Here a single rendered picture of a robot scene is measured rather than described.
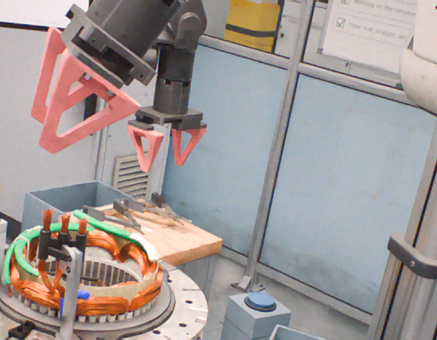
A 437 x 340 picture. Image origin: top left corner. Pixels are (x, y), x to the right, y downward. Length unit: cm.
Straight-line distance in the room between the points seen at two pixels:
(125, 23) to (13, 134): 304
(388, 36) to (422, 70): 204
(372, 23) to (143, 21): 257
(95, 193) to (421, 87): 67
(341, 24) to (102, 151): 110
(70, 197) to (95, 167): 186
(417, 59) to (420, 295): 32
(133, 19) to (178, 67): 63
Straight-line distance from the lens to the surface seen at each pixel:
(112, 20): 62
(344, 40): 320
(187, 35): 120
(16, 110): 361
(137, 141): 127
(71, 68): 58
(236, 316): 118
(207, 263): 131
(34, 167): 357
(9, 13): 197
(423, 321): 115
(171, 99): 125
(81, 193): 147
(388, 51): 313
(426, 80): 108
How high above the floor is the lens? 156
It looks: 19 degrees down
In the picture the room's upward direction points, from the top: 10 degrees clockwise
